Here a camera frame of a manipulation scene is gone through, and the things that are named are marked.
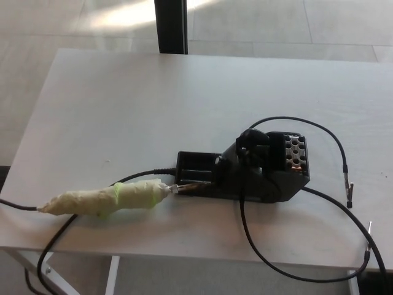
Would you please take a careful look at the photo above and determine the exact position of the black soldering iron cable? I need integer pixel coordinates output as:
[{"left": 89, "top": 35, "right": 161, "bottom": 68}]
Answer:
[{"left": 0, "top": 167, "right": 178, "bottom": 295}]

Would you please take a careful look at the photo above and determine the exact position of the dark floor object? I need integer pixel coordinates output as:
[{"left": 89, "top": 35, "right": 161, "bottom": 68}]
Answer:
[{"left": 357, "top": 272, "right": 393, "bottom": 295}]

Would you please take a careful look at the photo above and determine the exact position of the black soldering station base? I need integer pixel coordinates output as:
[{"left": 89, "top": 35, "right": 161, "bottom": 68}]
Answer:
[{"left": 176, "top": 129, "right": 311, "bottom": 204}]

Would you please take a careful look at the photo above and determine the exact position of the white metal table leg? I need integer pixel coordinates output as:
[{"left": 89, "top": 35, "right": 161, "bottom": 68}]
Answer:
[
  {"left": 0, "top": 247, "right": 80, "bottom": 295},
  {"left": 346, "top": 270, "right": 360, "bottom": 295},
  {"left": 106, "top": 255, "right": 120, "bottom": 295}
]

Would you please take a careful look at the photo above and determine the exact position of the black vertical pillar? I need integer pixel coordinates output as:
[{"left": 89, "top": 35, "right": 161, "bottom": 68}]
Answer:
[{"left": 154, "top": 0, "right": 189, "bottom": 55}]

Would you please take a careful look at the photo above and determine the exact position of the tape-wrapped soldering iron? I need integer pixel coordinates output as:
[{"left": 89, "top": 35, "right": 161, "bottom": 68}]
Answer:
[{"left": 36, "top": 179, "right": 214, "bottom": 219}]

